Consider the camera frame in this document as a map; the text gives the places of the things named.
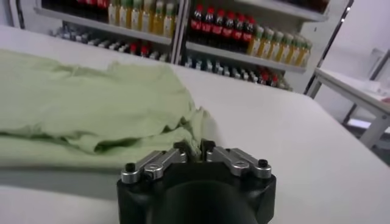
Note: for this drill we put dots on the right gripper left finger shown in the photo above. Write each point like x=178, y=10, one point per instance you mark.
x=158, y=161

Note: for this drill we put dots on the white beverage display shelf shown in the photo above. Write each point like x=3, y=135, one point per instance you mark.
x=106, y=27
x=243, y=58

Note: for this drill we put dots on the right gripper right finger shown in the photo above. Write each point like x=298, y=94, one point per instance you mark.
x=234, y=158

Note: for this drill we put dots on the light green polo shirt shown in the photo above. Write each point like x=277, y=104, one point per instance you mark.
x=91, y=106

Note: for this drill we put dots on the red cap cola bottle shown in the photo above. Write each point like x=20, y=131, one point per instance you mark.
x=247, y=37
x=228, y=32
x=144, y=50
x=103, y=3
x=207, y=28
x=237, y=35
x=196, y=25
x=217, y=30
x=274, y=79
x=264, y=76
x=133, y=48

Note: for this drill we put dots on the white table with legs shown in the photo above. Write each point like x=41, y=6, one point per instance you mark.
x=350, y=88

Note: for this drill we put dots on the yellow juice bottle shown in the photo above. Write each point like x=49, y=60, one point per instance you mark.
x=255, y=45
x=275, y=50
x=112, y=13
x=294, y=54
x=158, y=22
x=265, y=48
x=168, y=25
x=124, y=15
x=304, y=57
x=147, y=19
x=136, y=16
x=285, y=52

